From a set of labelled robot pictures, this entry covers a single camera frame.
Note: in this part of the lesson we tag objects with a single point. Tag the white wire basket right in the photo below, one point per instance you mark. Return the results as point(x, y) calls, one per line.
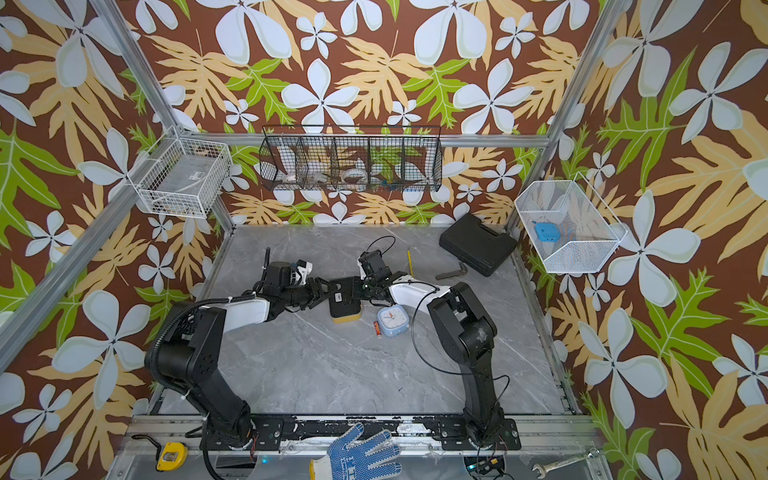
point(590, 230)

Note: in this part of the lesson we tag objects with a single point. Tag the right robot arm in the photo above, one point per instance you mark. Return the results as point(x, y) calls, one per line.
point(464, 328)

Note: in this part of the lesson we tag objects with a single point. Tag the white wire basket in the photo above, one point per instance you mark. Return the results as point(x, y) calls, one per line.
point(590, 230)
point(180, 175)

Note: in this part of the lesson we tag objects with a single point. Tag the black plastic tool case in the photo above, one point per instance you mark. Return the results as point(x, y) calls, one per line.
point(477, 245)

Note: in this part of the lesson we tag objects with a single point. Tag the white wire basket left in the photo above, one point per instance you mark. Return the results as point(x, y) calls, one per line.
point(180, 175)

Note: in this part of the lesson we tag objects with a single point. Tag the black wire basket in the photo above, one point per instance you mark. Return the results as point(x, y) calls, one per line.
point(351, 157)

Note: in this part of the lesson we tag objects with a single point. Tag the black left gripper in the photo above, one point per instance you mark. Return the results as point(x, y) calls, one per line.
point(313, 294)

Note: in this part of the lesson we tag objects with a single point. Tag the silver spanner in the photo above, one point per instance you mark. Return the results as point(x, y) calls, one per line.
point(542, 470)

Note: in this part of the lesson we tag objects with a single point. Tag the grey allen wrench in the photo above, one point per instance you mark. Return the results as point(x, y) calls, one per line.
point(460, 271)

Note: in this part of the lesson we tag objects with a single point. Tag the blue object in basket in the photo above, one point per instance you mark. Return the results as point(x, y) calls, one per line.
point(547, 232)

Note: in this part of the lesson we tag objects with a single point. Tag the blue dotted work glove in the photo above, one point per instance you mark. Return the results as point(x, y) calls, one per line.
point(349, 457)

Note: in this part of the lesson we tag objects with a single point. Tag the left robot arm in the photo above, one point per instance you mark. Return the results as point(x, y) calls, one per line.
point(185, 353)

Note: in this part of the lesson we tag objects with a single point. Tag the yellow tape measure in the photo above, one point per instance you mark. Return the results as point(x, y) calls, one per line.
point(171, 456)

